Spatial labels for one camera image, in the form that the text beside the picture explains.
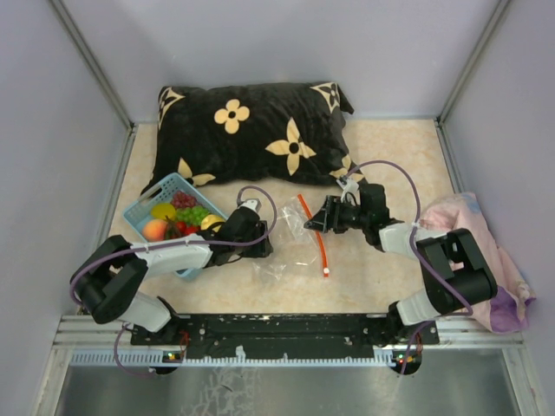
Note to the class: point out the red grape bunch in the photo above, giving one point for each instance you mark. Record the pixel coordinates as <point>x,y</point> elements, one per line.
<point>181,200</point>

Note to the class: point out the black floral pillow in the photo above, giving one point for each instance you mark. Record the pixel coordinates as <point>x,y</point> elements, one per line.
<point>288,131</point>

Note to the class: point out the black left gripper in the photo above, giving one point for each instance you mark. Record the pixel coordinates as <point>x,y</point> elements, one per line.
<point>262,249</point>

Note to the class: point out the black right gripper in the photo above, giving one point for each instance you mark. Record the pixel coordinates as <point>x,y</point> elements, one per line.
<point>329,217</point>

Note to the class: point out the orange peach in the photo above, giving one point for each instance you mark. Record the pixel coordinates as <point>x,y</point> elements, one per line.
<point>155,230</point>

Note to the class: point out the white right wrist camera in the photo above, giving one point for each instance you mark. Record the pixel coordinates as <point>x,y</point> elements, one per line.
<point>348,184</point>

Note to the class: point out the clear zip top bag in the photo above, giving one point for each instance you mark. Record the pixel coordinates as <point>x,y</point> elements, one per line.
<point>296,250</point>

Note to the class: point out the red strawberry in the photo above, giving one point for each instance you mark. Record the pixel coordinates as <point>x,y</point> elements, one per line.
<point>185,229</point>

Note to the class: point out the yellow lemon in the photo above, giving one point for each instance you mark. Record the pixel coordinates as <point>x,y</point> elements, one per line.
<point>163,211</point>

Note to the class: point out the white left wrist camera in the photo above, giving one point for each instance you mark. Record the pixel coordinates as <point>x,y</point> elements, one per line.
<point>250,207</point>

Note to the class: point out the yellow apple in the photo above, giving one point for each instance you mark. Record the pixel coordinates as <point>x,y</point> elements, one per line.
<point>211,222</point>

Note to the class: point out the light blue plastic basket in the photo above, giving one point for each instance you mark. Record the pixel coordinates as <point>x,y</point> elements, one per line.
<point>143,212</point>

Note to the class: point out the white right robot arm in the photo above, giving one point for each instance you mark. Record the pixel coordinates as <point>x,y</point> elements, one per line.
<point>454,271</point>

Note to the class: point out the green grape bunch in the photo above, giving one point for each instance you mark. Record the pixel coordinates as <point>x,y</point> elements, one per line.
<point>192,215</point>

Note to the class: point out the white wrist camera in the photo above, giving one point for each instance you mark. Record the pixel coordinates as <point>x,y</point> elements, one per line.
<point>348,184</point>
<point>250,207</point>

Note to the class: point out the pink cloth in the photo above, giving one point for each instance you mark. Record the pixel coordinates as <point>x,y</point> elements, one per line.
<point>506,312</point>

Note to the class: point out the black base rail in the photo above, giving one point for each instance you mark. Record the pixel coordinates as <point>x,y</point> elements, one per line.
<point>296,337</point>

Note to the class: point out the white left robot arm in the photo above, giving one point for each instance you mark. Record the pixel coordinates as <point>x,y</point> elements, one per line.
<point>108,284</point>

